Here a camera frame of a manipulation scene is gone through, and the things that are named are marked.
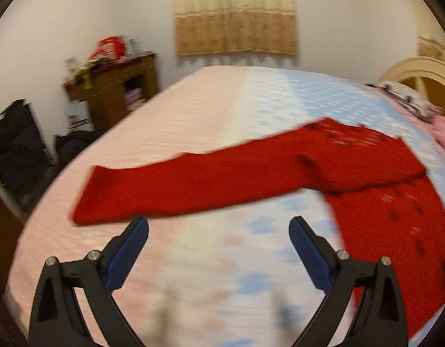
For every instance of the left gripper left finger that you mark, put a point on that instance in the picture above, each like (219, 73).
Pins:
(56, 316)

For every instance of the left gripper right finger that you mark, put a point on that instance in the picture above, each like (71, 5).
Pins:
(380, 319)

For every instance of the beige patterned curtain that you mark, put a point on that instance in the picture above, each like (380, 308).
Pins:
(207, 27)

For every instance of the red knitted sweater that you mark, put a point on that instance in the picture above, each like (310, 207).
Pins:
(379, 192)

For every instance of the pink blue bed sheet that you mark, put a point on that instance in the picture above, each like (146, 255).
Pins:
(222, 278)

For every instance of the cream wooden headboard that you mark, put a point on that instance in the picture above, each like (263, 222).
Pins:
(424, 74)

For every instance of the brown wooden cabinet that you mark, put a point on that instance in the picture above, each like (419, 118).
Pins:
(108, 84)

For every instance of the red bag on cabinet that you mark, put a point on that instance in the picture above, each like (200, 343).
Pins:
(112, 48)

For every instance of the white bag beside cabinet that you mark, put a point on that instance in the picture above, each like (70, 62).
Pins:
(78, 117)

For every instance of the black white patterned pillow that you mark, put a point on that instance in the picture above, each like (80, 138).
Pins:
(412, 101)

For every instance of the black bag on floor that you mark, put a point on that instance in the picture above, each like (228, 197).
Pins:
(27, 168)

